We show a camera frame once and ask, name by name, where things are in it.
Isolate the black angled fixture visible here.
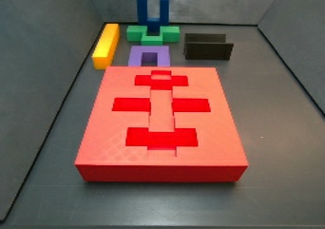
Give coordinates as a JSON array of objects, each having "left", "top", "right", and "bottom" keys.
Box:
[{"left": 184, "top": 33, "right": 234, "bottom": 61}]

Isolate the purple U-shaped block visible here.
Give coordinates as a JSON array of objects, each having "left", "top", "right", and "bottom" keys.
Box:
[{"left": 128, "top": 46, "right": 169, "bottom": 67}]

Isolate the yellow long block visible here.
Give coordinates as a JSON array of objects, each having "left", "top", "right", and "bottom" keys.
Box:
[{"left": 91, "top": 24, "right": 119, "bottom": 69}]

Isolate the blue U-shaped block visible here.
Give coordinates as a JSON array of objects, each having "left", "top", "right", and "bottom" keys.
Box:
[{"left": 136, "top": 0, "right": 169, "bottom": 32}]

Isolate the green cross-shaped block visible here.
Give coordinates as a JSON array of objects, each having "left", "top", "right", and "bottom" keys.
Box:
[{"left": 127, "top": 26, "right": 180, "bottom": 46}]

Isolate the red board with cutouts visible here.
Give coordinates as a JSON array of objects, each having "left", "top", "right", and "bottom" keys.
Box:
[{"left": 75, "top": 67, "right": 248, "bottom": 182}]

